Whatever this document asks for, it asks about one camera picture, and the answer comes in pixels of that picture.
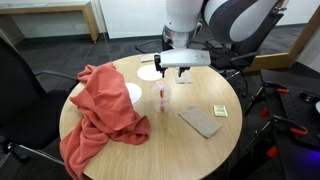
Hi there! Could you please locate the silver grey gripper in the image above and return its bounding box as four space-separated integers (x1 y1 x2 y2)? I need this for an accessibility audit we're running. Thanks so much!
154 49 211 78

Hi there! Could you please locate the red marker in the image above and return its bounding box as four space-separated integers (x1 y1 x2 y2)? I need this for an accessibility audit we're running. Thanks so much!
157 81 165 112

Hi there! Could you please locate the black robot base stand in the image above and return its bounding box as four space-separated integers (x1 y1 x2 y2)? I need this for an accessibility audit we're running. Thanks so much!
229 70 320 180

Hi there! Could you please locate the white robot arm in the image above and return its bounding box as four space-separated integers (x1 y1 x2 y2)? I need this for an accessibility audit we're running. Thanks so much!
154 0 278 75

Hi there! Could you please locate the clear plastic cup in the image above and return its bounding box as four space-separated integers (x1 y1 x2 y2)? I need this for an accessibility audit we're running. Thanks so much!
151 84 171 112

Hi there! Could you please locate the white round plate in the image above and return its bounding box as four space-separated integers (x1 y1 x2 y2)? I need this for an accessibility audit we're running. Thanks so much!
137 65 162 81

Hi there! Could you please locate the brown napkin far left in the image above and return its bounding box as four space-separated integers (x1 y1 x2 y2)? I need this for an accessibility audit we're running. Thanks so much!
138 54 155 63

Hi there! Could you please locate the white plate under cloth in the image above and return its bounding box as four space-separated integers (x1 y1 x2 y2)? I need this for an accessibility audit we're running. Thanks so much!
126 83 142 104

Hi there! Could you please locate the black office chair far middle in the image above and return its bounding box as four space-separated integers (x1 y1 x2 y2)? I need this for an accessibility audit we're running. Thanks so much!
135 35 172 54

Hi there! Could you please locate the black office chair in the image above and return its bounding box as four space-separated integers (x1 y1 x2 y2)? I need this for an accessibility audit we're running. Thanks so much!
204 6 283 97
0 38 79 165
135 35 172 54

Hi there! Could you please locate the round wooden table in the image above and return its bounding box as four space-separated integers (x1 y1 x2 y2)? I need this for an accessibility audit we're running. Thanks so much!
58 53 243 180

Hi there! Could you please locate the small green sticky pad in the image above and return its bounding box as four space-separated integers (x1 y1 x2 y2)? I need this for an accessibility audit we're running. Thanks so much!
213 105 228 117

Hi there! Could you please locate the red fleece cloth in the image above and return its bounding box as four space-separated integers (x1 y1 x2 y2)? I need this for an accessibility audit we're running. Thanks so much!
60 62 150 180

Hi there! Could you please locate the black office chair far right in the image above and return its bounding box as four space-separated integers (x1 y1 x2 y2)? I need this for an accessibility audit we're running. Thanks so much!
204 6 283 97

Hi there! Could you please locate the black office chair left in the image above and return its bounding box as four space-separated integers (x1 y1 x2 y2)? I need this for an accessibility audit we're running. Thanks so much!
0 38 79 165

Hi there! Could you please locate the wooden bench table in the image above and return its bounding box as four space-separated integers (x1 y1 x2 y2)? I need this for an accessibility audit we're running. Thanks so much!
0 0 100 43

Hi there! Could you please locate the orange handled clamp upper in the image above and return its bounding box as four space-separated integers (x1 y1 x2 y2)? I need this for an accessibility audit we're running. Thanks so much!
244 81 289 116

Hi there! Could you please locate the orange handled clamp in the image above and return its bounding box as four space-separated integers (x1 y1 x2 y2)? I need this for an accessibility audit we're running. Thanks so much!
244 81 289 116
253 115 308 158

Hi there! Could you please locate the orange handled clamp lower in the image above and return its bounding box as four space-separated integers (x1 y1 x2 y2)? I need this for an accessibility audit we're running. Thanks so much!
253 115 308 158

